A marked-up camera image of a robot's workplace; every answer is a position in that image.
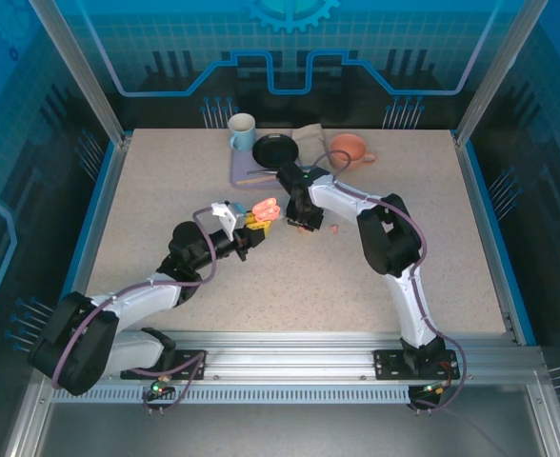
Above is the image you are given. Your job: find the light blue mug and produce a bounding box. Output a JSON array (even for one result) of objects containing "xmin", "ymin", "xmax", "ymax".
[{"xmin": 227, "ymin": 112, "xmax": 257, "ymax": 152}]

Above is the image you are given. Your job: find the slotted grey cable duct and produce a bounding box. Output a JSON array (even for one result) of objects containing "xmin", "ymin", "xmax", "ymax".
[{"xmin": 50, "ymin": 386, "xmax": 533, "ymax": 405}]

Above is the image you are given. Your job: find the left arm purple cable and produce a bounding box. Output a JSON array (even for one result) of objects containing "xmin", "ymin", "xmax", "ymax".
[{"xmin": 50, "ymin": 207, "xmax": 219, "ymax": 415}]

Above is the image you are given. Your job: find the black round plate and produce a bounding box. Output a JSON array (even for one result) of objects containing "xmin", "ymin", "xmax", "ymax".
[{"xmin": 251, "ymin": 132, "xmax": 301, "ymax": 169}]

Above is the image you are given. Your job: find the beige folded cloth napkin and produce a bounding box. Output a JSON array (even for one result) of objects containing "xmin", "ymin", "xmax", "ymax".
[{"xmin": 290, "ymin": 122, "xmax": 332, "ymax": 168}]

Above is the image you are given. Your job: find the aluminium frame post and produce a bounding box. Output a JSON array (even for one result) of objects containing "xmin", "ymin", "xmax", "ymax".
[
  {"xmin": 27, "ymin": 0, "xmax": 133, "ymax": 149},
  {"xmin": 453, "ymin": 0, "xmax": 536, "ymax": 149}
]

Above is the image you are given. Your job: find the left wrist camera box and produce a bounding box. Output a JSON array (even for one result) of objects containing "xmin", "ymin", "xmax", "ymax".
[{"xmin": 210, "ymin": 201, "xmax": 249, "ymax": 239}]

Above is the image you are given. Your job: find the lavender plastic tray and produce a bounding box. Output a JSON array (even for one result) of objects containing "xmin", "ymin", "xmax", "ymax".
[{"xmin": 230, "ymin": 142, "xmax": 310, "ymax": 189}]

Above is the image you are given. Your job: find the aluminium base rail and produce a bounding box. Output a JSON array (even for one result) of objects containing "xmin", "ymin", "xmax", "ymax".
[{"xmin": 36, "ymin": 330, "xmax": 543, "ymax": 387}]

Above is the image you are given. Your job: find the small connector board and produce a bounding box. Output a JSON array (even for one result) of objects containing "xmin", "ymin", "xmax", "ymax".
[
  {"xmin": 144, "ymin": 375, "xmax": 174, "ymax": 404},
  {"xmin": 410, "ymin": 380, "xmax": 455, "ymax": 410}
]

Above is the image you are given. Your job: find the wooden chopstick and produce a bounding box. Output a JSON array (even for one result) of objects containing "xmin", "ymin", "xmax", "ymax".
[{"xmin": 237, "ymin": 173, "xmax": 281, "ymax": 187}]

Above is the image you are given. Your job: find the blue table edge strip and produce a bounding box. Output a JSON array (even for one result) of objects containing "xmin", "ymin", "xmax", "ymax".
[
  {"xmin": 53, "ymin": 140, "xmax": 119, "ymax": 347},
  {"xmin": 463, "ymin": 140, "xmax": 537, "ymax": 348}
]

